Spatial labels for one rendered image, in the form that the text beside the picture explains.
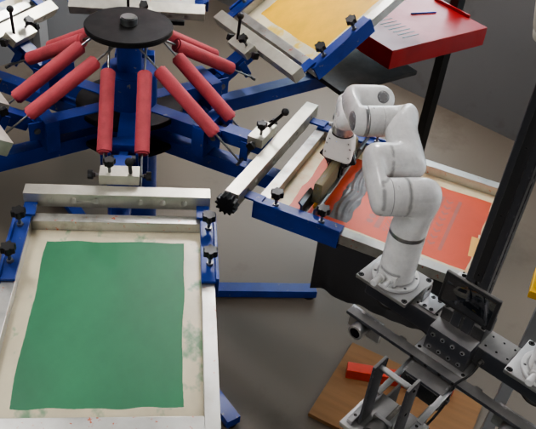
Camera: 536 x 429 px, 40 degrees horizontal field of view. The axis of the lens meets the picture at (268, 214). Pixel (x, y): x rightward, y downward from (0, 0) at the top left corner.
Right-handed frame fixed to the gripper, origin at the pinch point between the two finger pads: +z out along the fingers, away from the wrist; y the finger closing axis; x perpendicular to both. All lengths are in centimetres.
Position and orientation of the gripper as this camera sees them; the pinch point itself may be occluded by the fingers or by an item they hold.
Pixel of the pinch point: (335, 169)
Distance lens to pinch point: 257.3
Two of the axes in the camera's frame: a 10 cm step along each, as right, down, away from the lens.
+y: 9.0, 3.4, -2.8
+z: -1.0, 7.8, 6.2
